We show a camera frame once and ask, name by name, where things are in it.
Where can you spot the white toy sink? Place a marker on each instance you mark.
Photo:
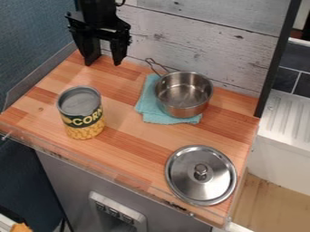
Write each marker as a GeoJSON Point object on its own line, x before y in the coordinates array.
{"type": "Point", "coordinates": [282, 133]}

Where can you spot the light blue cloth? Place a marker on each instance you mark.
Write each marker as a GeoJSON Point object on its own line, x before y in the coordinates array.
{"type": "Point", "coordinates": [148, 105]}

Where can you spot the yellow corn can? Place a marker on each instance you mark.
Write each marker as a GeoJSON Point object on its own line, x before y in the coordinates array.
{"type": "Point", "coordinates": [81, 112]}

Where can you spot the silver lid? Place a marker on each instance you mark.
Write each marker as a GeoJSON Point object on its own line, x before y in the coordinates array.
{"type": "Point", "coordinates": [200, 175]}

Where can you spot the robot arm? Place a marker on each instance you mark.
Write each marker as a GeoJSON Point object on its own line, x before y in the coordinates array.
{"type": "Point", "coordinates": [97, 7]}

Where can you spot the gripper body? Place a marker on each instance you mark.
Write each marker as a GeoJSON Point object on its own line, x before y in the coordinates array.
{"type": "Point", "coordinates": [99, 26]}

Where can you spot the silver pot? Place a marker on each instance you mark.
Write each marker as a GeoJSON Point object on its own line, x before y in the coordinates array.
{"type": "Point", "coordinates": [184, 92]}

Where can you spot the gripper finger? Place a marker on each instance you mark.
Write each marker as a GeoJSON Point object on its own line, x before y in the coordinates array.
{"type": "Point", "coordinates": [89, 48]}
{"type": "Point", "coordinates": [118, 51]}

